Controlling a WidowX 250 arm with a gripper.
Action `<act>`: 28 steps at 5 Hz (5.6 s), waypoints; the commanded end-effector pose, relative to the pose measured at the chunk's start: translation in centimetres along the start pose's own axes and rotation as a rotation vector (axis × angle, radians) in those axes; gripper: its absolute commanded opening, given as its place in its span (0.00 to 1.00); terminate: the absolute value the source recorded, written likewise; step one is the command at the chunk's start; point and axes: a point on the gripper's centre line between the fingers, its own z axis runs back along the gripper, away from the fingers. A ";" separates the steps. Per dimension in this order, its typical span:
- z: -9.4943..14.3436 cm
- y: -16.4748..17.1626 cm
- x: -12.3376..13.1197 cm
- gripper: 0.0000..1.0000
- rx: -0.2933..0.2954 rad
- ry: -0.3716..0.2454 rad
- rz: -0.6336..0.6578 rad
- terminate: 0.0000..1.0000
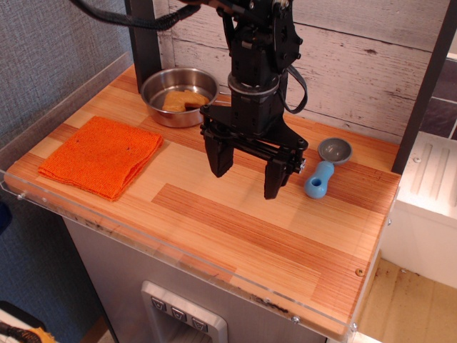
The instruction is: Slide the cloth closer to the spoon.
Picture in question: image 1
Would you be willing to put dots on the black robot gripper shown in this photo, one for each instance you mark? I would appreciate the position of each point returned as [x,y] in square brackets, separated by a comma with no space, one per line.
[254,124]

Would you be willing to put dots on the orange cloth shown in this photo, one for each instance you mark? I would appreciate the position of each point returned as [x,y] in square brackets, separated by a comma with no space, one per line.
[103,157]

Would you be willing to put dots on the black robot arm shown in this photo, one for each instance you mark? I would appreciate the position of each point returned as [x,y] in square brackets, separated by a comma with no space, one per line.
[263,45]

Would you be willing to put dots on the tan food piece in bowl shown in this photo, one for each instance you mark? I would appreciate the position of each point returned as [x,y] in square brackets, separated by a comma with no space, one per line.
[180,101]

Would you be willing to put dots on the stainless steel bowl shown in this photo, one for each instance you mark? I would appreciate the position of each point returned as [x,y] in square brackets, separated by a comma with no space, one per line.
[157,86]

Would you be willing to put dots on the grey toy fridge cabinet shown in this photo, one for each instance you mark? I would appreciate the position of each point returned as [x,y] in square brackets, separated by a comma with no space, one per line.
[149,300]

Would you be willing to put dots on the white toy sink unit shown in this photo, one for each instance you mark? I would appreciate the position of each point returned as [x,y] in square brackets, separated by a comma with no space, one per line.
[420,235]

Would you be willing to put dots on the clear acrylic edge guard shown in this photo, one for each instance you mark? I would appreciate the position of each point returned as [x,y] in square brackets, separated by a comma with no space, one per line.
[259,247]

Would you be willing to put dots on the blue handled grey spoon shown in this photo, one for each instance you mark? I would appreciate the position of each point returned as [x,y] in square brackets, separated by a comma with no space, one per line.
[333,151]

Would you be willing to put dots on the dark left frame post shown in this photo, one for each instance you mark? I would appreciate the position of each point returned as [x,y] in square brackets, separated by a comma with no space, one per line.
[144,43]

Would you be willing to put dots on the dark frame post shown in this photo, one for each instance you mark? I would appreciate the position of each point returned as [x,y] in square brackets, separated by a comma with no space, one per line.
[144,43]
[433,71]

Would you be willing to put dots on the dark right frame post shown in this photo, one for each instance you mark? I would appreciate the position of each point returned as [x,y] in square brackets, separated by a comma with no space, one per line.
[433,71]

